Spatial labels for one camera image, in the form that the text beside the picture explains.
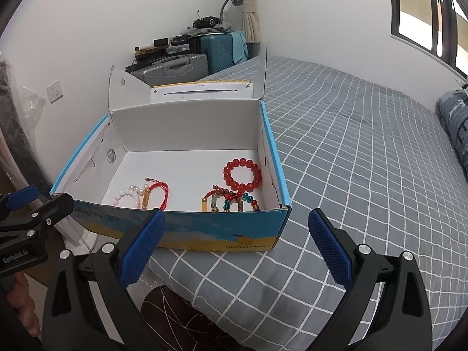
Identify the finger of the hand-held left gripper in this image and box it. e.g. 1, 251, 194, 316
25, 193, 74, 227
0, 186, 39, 213

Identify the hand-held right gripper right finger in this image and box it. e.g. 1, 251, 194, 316
308, 208, 434, 351

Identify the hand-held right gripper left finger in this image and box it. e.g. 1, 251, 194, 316
41, 208, 166, 351

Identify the pink white bead bracelet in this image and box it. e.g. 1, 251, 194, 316
111, 186, 141, 210

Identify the blue yellow cardboard box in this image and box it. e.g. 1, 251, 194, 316
50, 47, 292, 252

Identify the wooden bead bracelet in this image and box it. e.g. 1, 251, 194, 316
210, 186, 242, 213

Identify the multicolour glass bead bracelet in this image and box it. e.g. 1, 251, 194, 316
223, 192, 261, 213

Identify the red bead bracelet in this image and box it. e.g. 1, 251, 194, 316
223, 158, 264, 192

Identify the person's left hand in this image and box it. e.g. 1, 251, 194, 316
9, 272, 39, 337

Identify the grey checked bed sheet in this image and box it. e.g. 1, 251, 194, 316
144, 56, 468, 351

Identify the clear plastic bag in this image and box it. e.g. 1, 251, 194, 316
0, 54, 52, 192

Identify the dark patterned cloth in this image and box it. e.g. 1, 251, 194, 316
141, 285, 242, 351

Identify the blue grey pillow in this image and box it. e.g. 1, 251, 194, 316
435, 88, 468, 180

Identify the grey suitcase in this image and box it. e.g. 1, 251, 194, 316
126, 54, 210, 88

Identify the teal suitcase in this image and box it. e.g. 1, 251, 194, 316
199, 31, 250, 75

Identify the teal cloth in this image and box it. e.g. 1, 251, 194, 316
228, 31, 250, 65

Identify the beige curtain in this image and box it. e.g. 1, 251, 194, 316
236, 0, 264, 59

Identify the dark framed window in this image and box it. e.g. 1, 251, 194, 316
388, 0, 468, 78

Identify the red string bracelet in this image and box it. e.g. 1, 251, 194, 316
200, 186, 220, 213
141, 178, 169, 211

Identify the white wall socket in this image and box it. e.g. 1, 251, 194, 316
46, 79, 65, 103

